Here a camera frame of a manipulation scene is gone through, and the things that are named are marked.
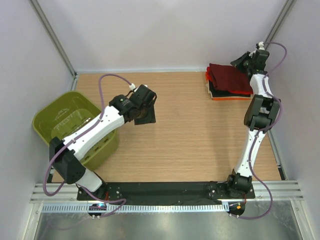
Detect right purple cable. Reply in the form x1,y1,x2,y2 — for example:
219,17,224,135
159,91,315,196
234,41,288,221

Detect slotted grey cable duct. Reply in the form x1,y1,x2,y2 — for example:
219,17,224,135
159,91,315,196
41,202,229,214

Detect aluminium frame post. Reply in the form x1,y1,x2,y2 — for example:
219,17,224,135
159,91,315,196
264,0,297,44
28,0,77,79

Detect right aluminium frame post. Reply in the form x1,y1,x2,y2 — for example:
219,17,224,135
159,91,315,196
264,0,297,44

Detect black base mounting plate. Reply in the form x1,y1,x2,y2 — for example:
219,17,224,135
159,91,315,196
93,181,255,206

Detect dark red t shirt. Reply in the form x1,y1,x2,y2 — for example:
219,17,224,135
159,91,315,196
208,62,255,95

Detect left aluminium frame post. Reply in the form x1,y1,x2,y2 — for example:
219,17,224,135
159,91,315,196
28,0,77,79

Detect folded orange t shirt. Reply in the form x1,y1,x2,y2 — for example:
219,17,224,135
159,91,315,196
211,95,251,101

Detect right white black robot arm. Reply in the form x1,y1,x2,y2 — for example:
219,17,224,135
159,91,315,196
225,46,281,198

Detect folded bright red t shirt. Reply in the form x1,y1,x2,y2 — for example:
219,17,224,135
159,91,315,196
204,66,251,95

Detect olive green plastic basket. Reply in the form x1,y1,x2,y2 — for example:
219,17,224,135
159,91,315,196
32,91,119,171

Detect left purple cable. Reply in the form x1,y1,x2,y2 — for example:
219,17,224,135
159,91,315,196
42,73,133,231

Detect folded beige t shirt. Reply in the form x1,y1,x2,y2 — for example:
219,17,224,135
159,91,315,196
205,82,213,99

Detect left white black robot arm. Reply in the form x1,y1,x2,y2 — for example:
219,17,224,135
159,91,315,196
49,84,157,200

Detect purple cable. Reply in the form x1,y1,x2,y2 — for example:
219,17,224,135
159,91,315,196
234,41,288,221
42,73,133,231

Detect folded black t shirt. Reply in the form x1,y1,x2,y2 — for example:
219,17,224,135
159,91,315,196
208,82,251,98

